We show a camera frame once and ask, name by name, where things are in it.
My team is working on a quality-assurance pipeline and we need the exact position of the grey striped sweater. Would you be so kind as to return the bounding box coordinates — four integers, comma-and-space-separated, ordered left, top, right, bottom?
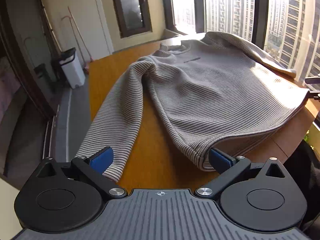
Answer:
77, 31, 310, 181

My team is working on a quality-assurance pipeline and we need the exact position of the white bin black lid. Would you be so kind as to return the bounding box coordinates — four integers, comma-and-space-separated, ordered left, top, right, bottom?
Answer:
58, 47, 85, 89

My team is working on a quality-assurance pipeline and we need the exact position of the dark framed frosted window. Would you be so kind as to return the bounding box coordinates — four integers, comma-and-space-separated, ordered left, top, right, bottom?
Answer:
113, 0, 152, 38

